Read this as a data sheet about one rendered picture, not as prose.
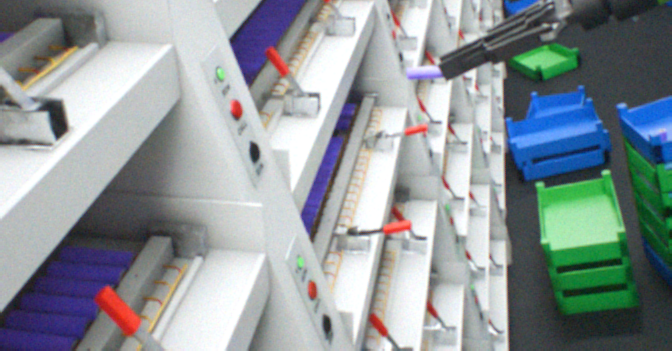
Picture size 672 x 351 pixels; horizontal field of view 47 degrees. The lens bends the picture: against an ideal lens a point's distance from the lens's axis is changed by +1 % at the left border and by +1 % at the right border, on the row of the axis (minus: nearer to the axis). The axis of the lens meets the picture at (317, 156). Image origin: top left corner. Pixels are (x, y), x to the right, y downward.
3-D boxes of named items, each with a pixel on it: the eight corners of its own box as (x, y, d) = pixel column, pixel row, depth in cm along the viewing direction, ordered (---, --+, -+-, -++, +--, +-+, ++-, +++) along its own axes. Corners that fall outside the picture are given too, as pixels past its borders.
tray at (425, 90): (453, 73, 204) (456, 24, 197) (439, 193, 153) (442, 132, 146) (377, 70, 208) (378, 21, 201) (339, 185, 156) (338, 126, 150)
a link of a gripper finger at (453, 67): (490, 59, 110) (490, 61, 110) (446, 80, 113) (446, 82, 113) (480, 42, 109) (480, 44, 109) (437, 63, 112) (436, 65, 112)
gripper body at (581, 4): (587, -39, 106) (523, -8, 110) (593, -21, 99) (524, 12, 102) (609, 7, 108) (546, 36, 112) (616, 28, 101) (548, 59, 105)
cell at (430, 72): (407, 81, 115) (451, 79, 113) (406, 70, 114) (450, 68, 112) (408, 76, 116) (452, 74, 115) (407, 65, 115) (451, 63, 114)
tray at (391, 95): (407, 128, 136) (408, 79, 132) (354, 378, 85) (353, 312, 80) (297, 122, 140) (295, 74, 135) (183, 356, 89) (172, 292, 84)
